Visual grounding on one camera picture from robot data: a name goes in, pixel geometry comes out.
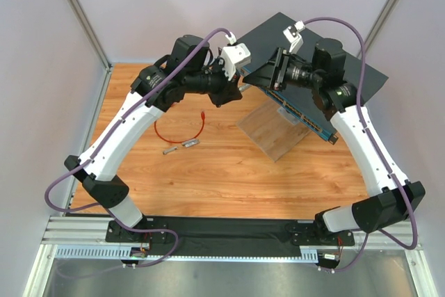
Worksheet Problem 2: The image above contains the red ethernet cable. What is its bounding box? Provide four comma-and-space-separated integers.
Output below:
154, 109, 207, 144

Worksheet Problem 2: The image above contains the dark blue network switch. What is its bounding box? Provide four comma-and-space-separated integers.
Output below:
240, 13, 388, 143

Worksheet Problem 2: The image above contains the silver transceiver module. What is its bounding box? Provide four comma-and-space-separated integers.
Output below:
163, 146, 179, 155
181, 138, 200, 147

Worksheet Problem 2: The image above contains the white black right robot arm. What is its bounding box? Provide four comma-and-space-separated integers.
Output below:
244, 38, 426, 250

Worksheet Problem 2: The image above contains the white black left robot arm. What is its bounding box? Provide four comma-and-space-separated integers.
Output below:
64, 35, 251, 241

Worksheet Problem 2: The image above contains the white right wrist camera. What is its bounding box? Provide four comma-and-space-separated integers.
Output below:
283, 21, 305, 54

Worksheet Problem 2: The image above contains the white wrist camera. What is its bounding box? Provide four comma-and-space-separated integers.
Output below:
283, 21, 305, 54
220, 31, 251, 81

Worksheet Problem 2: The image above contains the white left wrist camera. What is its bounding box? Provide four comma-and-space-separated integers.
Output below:
220, 31, 251, 81

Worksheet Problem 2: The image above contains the wooden switch stand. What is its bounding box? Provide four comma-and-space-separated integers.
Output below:
237, 99, 310, 162

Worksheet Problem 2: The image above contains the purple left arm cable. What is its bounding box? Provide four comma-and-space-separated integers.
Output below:
44, 27, 237, 280

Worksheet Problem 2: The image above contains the left aluminium frame post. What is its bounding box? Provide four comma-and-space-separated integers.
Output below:
67, 0, 112, 70

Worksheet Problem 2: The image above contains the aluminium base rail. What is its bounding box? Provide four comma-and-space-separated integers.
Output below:
42, 216, 400, 264

